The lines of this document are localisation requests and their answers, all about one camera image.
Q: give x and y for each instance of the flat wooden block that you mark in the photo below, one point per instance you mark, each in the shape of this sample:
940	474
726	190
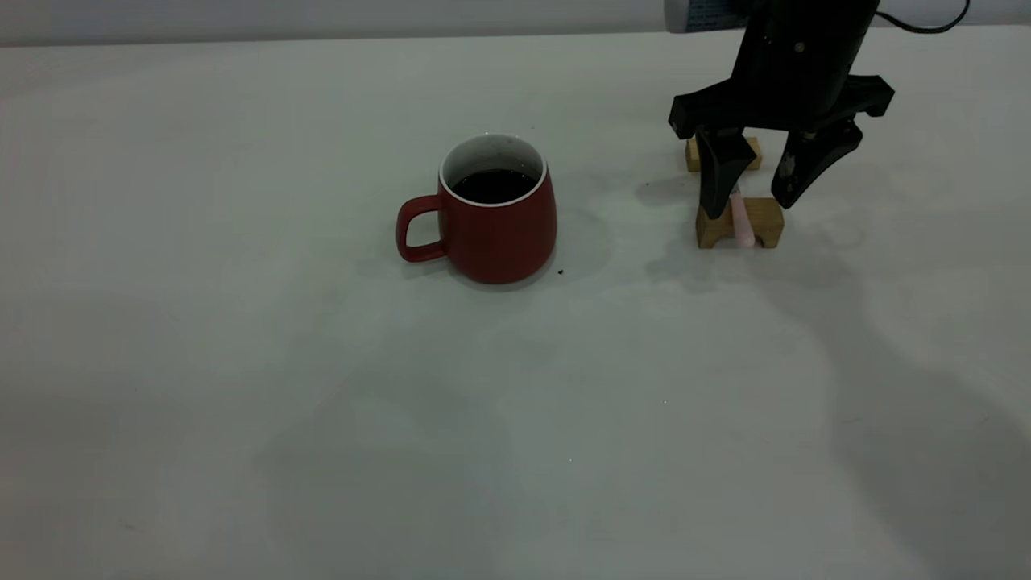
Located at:
691	157

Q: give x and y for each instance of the dark coffee liquid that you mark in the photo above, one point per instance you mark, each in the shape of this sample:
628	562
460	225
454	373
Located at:
493	187

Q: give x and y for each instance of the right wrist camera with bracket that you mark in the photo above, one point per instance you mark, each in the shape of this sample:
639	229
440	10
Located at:
701	14

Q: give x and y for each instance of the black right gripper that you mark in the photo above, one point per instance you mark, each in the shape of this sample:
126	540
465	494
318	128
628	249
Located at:
793	80

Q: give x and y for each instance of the arched wooden block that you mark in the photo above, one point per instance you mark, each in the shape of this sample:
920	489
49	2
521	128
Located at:
765	223

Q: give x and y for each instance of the red ceramic cup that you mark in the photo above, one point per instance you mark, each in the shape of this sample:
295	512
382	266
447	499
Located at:
499	242

